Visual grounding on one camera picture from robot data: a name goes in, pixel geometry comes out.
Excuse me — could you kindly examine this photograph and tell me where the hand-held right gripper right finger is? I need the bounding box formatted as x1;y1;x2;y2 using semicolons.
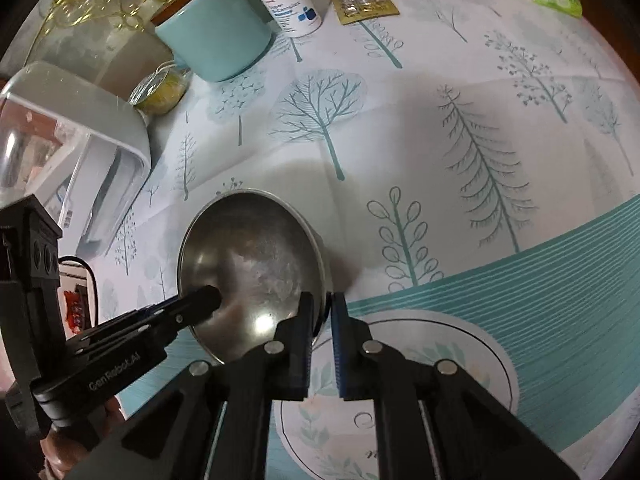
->
327;291;586;480

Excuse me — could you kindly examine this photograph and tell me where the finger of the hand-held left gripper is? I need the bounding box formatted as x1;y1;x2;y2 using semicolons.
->
150;285;223;333
75;303;173;348

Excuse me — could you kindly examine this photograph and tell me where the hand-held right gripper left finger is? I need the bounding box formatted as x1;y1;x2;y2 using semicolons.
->
65;292;316;480

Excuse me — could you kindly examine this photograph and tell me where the large steel bowl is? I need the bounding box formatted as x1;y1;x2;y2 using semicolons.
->
176;187;332;366

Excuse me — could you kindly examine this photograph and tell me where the person's left hand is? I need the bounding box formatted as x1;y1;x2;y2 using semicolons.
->
42;395;123;480

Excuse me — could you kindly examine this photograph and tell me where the red and white packet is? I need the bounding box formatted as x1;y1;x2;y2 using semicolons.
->
62;285;92;333

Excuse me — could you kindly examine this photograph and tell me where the white clear-lid storage box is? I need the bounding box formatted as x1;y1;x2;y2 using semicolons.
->
0;61;152;261

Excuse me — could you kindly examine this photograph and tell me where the glass jar with yellow contents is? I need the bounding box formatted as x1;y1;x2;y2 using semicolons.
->
129;67;191;115

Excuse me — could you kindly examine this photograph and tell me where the teal ceramic canister wooden lid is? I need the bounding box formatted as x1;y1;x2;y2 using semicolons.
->
151;0;273;83

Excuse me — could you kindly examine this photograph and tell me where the tree print tablecloth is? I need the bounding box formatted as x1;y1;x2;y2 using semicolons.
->
0;0;640;480

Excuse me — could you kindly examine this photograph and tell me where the white pill bottle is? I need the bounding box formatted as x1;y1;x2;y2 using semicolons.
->
251;0;323;38

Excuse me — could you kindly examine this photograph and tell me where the yellow blister pack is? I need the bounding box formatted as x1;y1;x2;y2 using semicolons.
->
330;0;400;27

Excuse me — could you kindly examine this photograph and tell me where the black cable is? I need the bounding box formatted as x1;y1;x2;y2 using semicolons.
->
57;256;101;333

